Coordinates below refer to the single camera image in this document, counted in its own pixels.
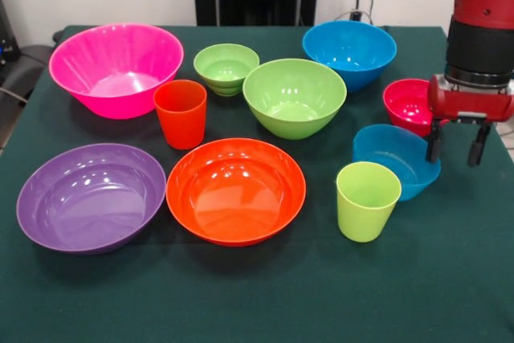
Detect wide orange bowl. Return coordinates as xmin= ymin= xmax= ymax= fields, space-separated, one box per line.
xmin=165 ymin=137 xmax=308 ymax=247

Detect dark green tablecloth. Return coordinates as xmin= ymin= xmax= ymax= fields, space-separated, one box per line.
xmin=0 ymin=24 xmax=514 ymax=343

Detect medium green bowl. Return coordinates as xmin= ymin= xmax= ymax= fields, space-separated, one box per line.
xmin=242 ymin=58 xmax=348 ymax=141

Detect large blue bowl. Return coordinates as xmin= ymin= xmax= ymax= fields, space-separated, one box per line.
xmin=302 ymin=20 xmax=398 ymax=94

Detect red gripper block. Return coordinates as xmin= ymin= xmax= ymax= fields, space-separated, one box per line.
xmin=426 ymin=73 xmax=514 ymax=168

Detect black computer tower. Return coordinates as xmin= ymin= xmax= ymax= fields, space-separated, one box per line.
xmin=0 ymin=0 xmax=20 ymax=79

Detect small green bowl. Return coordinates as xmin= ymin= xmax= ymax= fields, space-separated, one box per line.
xmin=193 ymin=43 xmax=261 ymax=97

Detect light green cup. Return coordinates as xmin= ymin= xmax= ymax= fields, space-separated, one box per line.
xmin=336 ymin=161 xmax=402 ymax=243

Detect small blue bowl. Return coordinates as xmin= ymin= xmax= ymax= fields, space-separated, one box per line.
xmin=352 ymin=124 xmax=442 ymax=202

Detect large pink bowl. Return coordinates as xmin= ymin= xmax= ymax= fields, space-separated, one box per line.
xmin=48 ymin=23 xmax=185 ymax=120

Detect black office chair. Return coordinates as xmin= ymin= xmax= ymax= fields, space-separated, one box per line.
xmin=0 ymin=28 xmax=65 ymax=147

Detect orange cup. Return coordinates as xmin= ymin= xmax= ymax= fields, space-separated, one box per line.
xmin=153 ymin=79 xmax=208 ymax=150

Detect wide purple bowl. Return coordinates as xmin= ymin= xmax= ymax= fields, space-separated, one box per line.
xmin=16 ymin=142 xmax=167 ymax=256

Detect small crimson bowl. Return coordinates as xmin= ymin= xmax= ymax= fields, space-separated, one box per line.
xmin=382 ymin=78 xmax=451 ymax=139

